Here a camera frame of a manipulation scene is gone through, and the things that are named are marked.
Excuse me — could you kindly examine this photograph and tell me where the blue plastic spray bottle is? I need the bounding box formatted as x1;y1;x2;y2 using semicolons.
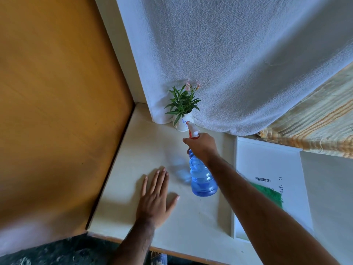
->
186;121;218;197

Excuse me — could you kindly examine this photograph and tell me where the person's right hand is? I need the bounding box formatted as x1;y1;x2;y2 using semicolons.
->
183;132;220;164

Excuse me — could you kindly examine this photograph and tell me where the white tray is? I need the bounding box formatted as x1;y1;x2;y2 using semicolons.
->
231;136;315;243

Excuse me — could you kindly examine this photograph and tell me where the person's right forearm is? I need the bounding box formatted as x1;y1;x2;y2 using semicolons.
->
205;154;340;265

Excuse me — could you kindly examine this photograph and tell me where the person's left forearm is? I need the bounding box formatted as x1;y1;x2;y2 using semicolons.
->
110;218;156;265

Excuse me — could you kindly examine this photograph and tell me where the white paper cup pot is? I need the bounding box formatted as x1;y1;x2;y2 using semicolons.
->
173;112;195;132

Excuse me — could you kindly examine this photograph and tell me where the green scouring pad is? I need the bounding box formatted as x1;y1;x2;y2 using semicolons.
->
249;181;283;209

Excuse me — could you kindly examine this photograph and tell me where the striped beige curtain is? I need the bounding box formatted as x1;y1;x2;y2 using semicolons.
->
257;62;353;159

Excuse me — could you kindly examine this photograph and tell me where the white textured cloth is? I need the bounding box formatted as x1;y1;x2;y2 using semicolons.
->
115;0;353;136

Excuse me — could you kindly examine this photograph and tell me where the wooden cabinet panel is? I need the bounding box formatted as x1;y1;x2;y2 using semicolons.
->
0;0;135;230

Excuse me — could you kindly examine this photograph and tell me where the green potted plant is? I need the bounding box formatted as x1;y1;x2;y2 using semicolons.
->
165;82;201;126

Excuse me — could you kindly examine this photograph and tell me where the person's left hand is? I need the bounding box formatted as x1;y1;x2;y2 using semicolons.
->
135;168;180;229

